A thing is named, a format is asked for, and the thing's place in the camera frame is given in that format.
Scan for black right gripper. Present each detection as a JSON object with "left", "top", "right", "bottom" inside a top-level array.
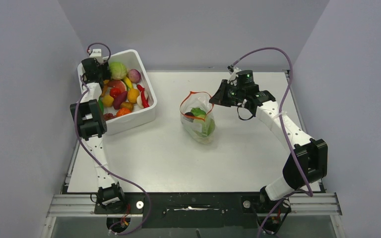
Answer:
[{"left": 210, "top": 79, "right": 245, "bottom": 107}]

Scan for yellow pear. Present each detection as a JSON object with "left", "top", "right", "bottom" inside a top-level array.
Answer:
[{"left": 100, "top": 80, "right": 109, "bottom": 97}]

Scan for clear orange zip bag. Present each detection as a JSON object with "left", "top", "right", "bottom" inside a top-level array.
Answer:
[{"left": 180, "top": 91, "right": 216, "bottom": 144}]

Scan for green lettuce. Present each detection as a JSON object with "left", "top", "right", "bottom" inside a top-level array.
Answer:
[{"left": 190, "top": 107, "right": 216, "bottom": 144}]

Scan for dark plum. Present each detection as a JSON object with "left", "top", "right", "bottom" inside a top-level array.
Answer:
[{"left": 185, "top": 112, "right": 194, "bottom": 119}]

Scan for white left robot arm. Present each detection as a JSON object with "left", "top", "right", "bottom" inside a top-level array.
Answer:
[{"left": 70, "top": 58, "right": 127, "bottom": 214}]

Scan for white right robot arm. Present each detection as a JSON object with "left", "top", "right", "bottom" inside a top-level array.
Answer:
[{"left": 209, "top": 70, "right": 328, "bottom": 212}]

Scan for green cabbage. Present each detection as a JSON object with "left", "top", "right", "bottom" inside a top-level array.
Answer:
[{"left": 109, "top": 62, "right": 127, "bottom": 80}]

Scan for watermelon slice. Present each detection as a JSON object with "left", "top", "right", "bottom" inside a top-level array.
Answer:
[{"left": 107, "top": 80, "right": 128, "bottom": 92}]

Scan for red tomato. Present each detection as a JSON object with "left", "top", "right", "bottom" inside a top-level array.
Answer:
[{"left": 109, "top": 87, "right": 123, "bottom": 99}]

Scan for green cucumber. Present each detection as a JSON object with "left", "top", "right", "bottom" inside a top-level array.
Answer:
[{"left": 98, "top": 98, "right": 104, "bottom": 113}]

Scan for yellow lemon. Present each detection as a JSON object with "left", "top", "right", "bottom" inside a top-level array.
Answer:
[{"left": 101, "top": 95, "right": 114, "bottom": 108}]

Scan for yellow banana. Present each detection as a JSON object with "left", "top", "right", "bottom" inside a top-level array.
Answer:
[{"left": 123, "top": 76, "right": 133, "bottom": 89}]

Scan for purple sweet potato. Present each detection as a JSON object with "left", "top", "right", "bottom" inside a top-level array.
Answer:
[{"left": 112, "top": 91, "right": 127, "bottom": 110}]

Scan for purple onion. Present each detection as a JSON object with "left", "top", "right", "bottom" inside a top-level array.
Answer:
[{"left": 127, "top": 69, "right": 142, "bottom": 84}]

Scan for white plastic bin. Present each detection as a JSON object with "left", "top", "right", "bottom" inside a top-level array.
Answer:
[{"left": 77, "top": 50, "right": 157, "bottom": 135}]

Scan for brown potato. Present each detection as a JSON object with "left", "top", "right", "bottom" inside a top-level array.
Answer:
[{"left": 120, "top": 102, "right": 134, "bottom": 112}]

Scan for red grapes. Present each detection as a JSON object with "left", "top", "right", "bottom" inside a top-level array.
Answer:
[{"left": 103, "top": 113, "right": 116, "bottom": 121}]

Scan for orange tangerine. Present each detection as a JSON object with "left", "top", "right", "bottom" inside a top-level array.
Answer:
[{"left": 116, "top": 108, "right": 131, "bottom": 117}]

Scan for white mushroom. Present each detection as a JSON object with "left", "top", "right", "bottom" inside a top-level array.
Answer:
[{"left": 137, "top": 90, "right": 149, "bottom": 109}]

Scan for red chili pepper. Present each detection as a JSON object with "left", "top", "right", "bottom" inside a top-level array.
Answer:
[{"left": 137, "top": 84, "right": 149, "bottom": 109}]

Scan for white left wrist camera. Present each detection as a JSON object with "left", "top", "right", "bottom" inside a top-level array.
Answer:
[{"left": 87, "top": 49, "right": 104, "bottom": 63}]

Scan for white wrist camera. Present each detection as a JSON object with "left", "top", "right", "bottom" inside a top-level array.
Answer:
[
  {"left": 227, "top": 65, "right": 241, "bottom": 84},
  {"left": 87, "top": 49, "right": 104, "bottom": 63}
]

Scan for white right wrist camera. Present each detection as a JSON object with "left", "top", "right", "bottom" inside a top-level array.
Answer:
[{"left": 227, "top": 65, "right": 241, "bottom": 84}]

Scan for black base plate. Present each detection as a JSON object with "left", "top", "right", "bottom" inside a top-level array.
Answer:
[{"left": 93, "top": 191, "right": 291, "bottom": 231}]

